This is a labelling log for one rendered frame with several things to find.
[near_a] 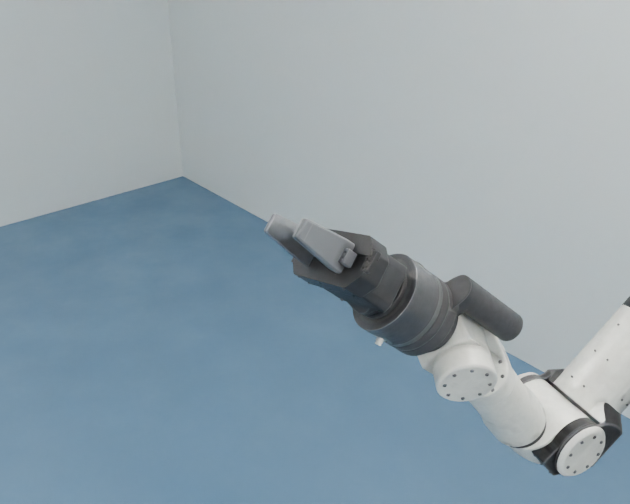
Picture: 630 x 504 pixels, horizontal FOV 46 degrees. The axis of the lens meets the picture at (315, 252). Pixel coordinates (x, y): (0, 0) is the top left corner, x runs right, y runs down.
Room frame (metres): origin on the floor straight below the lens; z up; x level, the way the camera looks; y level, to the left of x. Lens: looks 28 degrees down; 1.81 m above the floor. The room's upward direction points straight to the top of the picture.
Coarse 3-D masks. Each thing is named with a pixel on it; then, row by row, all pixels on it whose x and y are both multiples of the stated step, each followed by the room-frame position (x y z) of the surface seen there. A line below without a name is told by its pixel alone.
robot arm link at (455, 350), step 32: (448, 288) 0.67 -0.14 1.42; (480, 288) 0.66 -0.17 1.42; (448, 320) 0.64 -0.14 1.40; (480, 320) 0.66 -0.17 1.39; (512, 320) 0.67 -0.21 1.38; (416, 352) 0.63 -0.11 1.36; (448, 352) 0.64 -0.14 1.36; (480, 352) 0.64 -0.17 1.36; (448, 384) 0.62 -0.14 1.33; (480, 384) 0.63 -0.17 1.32
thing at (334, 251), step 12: (300, 228) 0.60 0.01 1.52; (312, 228) 0.60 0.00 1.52; (324, 228) 0.61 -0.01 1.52; (300, 240) 0.59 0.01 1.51; (312, 240) 0.60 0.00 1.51; (324, 240) 0.60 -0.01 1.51; (336, 240) 0.61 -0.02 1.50; (348, 240) 0.62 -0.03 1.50; (312, 252) 0.60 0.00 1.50; (324, 252) 0.60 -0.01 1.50; (336, 252) 0.61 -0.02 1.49; (348, 252) 0.60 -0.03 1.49; (324, 264) 0.60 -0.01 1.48; (336, 264) 0.60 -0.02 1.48; (348, 264) 0.60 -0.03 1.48
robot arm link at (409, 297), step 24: (360, 240) 0.62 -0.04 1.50; (312, 264) 0.64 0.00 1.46; (360, 264) 0.60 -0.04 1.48; (384, 264) 0.60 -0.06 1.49; (408, 264) 0.66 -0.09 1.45; (336, 288) 0.61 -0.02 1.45; (360, 288) 0.59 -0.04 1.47; (384, 288) 0.61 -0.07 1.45; (408, 288) 0.63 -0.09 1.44; (432, 288) 0.64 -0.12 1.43; (360, 312) 0.63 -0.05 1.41; (384, 312) 0.62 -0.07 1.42; (408, 312) 0.62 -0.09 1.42; (432, 312) 0.63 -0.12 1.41; (384, 336) 0.62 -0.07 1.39; (408, 336) 0.62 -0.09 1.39
